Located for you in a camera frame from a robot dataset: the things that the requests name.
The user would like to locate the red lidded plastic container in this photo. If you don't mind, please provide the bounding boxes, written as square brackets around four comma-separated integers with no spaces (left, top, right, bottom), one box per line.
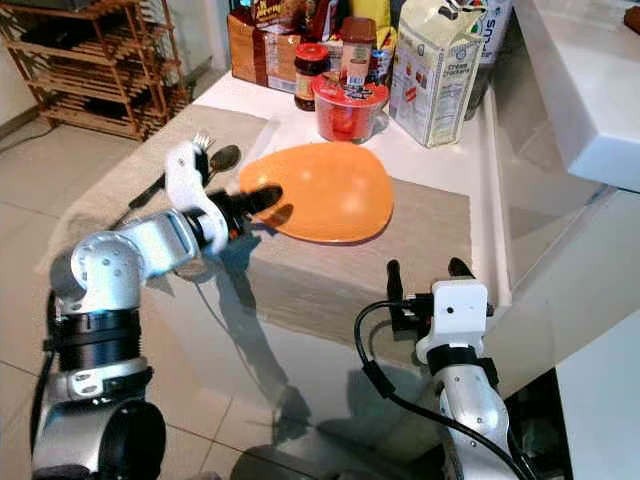
[312,72,391,144]

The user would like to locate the beige woven placemat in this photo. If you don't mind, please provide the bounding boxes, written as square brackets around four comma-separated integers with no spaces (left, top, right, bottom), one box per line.
[35,105,473,356]

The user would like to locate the yellow food package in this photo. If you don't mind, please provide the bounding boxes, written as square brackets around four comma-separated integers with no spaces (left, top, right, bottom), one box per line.
[370,0,401,51]

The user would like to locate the white bottle with blue print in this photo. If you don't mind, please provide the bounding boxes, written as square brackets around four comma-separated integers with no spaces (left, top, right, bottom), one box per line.
[478,0,516,66]

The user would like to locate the wooden shoe rack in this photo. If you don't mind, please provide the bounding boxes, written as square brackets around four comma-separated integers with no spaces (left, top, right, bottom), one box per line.
[0,0,191,141]

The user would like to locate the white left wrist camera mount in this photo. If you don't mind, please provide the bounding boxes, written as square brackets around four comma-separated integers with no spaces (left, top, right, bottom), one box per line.
[165,140,229,253]

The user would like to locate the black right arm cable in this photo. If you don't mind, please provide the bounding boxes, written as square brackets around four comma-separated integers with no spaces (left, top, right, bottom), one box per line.
[354,300,531,480]

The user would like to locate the orange plastic plate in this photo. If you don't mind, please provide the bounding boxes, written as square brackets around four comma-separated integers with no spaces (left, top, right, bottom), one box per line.
[238,142,395,244]

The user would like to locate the brown food bag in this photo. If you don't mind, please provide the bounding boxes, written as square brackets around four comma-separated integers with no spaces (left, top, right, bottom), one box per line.
[228,0,306,93]

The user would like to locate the black spoon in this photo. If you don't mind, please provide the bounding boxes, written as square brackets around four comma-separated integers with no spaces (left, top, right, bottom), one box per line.
[208,145,243,179]

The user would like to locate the red food packet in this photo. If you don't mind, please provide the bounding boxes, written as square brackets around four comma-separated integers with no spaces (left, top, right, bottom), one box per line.
[310,0,341,43]

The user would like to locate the cream crackers box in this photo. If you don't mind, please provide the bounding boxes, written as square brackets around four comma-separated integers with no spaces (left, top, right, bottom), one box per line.
[390,0,489,149]

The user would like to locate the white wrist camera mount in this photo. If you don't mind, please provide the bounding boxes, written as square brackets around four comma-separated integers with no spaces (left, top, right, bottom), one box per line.
[418,279,489,363]
[165,140,229,253]

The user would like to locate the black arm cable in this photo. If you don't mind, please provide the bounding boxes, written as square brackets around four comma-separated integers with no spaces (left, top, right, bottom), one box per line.
[28,350,53,473]
[354,300,531,480]

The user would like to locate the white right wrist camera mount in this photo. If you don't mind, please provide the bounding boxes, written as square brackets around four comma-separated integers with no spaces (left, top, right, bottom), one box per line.
[418,279,489,363]

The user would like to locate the jar with brown lid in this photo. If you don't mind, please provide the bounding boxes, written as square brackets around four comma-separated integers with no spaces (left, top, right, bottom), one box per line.
[340,16,379,83]

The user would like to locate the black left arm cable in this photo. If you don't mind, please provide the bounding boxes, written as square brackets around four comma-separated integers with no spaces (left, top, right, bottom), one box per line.
[28,350,53,473]

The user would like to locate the dark jar with red lid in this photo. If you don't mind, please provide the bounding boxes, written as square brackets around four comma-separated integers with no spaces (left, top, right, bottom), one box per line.
[293,43,331,111]

